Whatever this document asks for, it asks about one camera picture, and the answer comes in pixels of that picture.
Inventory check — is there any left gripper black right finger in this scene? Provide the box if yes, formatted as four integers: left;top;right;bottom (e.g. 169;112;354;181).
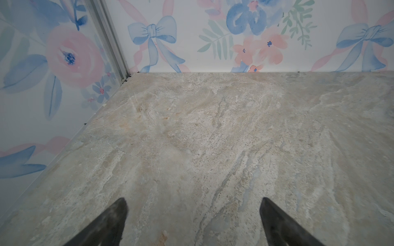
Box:
259;197;323;246

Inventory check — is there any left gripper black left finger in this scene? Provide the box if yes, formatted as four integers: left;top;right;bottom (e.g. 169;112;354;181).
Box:
64;197;128;246

